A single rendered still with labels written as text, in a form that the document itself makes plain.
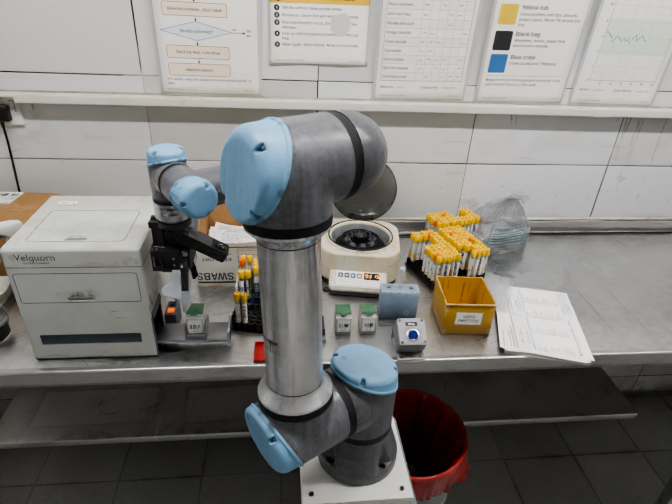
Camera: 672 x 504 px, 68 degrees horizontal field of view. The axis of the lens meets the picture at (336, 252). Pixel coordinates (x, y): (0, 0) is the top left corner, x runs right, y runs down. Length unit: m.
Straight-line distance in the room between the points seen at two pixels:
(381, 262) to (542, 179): 0.75
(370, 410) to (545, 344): 0.67
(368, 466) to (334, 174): 0.55
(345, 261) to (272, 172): 0.91
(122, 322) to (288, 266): 0.67
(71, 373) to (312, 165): 0.89
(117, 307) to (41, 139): 0.76
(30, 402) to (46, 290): 1.01
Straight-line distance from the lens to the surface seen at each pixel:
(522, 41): 1.72
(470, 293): 1.45
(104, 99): 1.65
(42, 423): 2.10
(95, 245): 1.15
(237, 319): 1.30
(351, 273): 1.44
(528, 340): 1.39
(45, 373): 1.33
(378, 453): 0.94
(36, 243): 1.20
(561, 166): 1.94
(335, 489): 0.97
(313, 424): 0.77
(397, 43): 1.60
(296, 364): 0.71
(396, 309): 1.34
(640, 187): 2.14
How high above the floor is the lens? 1.71
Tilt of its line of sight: 30 degrees down
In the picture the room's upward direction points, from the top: 3 degrees clockwise
